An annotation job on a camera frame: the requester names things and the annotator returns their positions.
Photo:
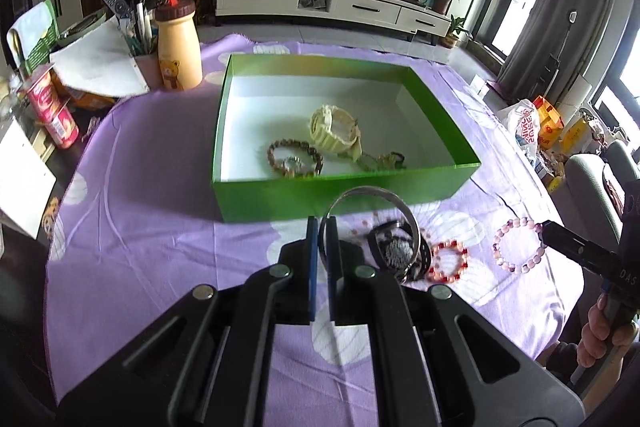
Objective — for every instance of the small potted plant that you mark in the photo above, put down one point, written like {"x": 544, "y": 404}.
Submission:
{"x": 456, "y": 34}

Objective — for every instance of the orange snack bag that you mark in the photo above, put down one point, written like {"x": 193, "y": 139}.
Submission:
{"x": 85, "y": 96}

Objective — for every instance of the white plastic bag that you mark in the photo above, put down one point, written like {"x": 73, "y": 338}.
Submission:
{"x": 522, "y": 127}

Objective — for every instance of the white drawer organizer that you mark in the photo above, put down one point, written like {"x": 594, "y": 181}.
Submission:
{"x": 22, "y": 182}

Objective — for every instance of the green cardboard box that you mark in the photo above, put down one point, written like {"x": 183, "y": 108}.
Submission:
{"x": 340, "y": 199}

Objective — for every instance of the grey remote control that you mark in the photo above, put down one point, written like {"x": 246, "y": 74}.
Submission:
{"x": 114, "y": 1}

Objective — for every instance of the person's right hand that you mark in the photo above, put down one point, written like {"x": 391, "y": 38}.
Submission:
{"x": 592, "y": 332}

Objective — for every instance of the black bangle with silver ornament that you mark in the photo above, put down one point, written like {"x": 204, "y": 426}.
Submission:
{"x": 395, "y": 252}

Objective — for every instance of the white paper sheet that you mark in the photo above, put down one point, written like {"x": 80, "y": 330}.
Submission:
{"x": 95, "y": 62}

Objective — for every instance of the green and white carton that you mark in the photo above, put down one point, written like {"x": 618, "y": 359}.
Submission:
{"x": 37, "y": 34}

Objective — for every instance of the yellow bear bottle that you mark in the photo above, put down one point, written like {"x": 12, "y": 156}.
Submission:
{"x": 177, "y": 52}

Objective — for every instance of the cream wristwatch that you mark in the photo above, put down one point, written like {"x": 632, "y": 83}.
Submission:
{"x": 330, "y": 129}

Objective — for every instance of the purple floral tablecloth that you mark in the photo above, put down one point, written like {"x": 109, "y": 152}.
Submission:
{"x": 150, "y": 207}

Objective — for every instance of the pen holder with pens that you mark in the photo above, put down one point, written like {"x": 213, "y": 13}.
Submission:
{"x": 145, "y": 57}

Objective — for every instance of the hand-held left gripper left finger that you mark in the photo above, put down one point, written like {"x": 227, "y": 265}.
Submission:
{"x": 312, "y": 267}

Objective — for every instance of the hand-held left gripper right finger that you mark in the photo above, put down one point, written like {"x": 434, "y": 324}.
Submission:
{"x": 327, "y": 277}

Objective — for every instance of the yellow cardboard box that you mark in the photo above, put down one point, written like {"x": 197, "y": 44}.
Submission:
{"x": 549, "y": 122}

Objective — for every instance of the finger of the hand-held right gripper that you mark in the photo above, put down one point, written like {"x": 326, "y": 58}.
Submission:
{"x": 575, "y": 247}

